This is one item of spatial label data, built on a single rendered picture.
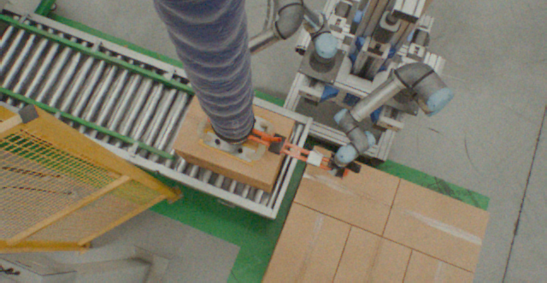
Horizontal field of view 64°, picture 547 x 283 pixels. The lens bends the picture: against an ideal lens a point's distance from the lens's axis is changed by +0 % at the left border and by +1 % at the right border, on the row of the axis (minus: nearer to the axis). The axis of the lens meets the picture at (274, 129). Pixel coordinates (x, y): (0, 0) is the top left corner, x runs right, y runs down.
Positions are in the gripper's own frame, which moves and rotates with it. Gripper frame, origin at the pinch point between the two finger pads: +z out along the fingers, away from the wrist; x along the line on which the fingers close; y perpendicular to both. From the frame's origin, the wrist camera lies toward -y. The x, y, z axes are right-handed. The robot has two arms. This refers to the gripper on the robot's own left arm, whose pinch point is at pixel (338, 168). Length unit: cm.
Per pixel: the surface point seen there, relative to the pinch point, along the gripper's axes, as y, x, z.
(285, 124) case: 36.2, -15.1, 13.2
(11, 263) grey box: 100, 90, -68
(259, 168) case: 40.0, 13.9, 13.3
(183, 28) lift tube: 60, 12, -130
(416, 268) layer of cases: -71, 28, 53
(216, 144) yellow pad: 67, 11, 10
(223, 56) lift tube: 52, 8, -113
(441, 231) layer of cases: -79, 1, 53
